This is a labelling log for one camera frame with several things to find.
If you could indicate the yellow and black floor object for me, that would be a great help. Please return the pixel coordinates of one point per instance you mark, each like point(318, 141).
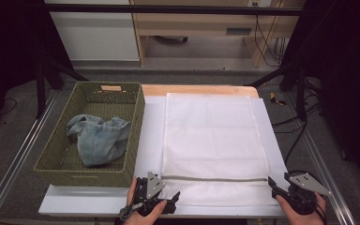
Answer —
point(275, 99)

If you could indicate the black curtain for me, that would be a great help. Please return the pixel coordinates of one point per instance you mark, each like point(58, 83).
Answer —
point(6, 47)
point(347, 78)

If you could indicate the person's left hand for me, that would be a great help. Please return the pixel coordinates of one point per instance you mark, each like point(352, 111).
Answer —
point(137, 220)

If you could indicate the white mesh laundry bag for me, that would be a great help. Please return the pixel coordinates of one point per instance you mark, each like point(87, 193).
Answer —
point(212, 134)

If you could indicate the white wall socket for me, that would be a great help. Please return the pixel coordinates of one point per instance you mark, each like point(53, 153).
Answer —
point(259, 2)

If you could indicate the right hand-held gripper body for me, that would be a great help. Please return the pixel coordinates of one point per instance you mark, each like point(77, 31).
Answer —
point(306, 184)

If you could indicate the aluminium rail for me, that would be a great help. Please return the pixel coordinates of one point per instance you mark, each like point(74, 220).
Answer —
point(18, 159)
point(322, 175)

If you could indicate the green woven basket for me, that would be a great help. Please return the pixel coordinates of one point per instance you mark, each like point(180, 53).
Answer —
point(59, 159)

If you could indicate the person's right hand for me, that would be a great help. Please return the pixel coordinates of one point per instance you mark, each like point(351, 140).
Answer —
point(303, 220)

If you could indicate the black horizontal bar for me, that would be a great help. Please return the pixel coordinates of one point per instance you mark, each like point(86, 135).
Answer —
point(168, 9)

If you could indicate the black metal stand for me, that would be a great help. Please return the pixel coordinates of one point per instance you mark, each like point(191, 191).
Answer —
point(300, 93)
point(40, 93)

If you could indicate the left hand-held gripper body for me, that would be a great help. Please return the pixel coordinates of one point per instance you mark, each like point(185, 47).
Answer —
point(151, 186)

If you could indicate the blue denim jeans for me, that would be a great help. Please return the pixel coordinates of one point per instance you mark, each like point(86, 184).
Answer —
point(100, 143)

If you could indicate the light wooden desk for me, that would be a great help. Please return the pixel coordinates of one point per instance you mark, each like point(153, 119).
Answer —
point(200, 23)

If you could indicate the white cabinet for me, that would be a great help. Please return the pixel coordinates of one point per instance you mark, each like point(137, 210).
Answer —
point(97, 37)

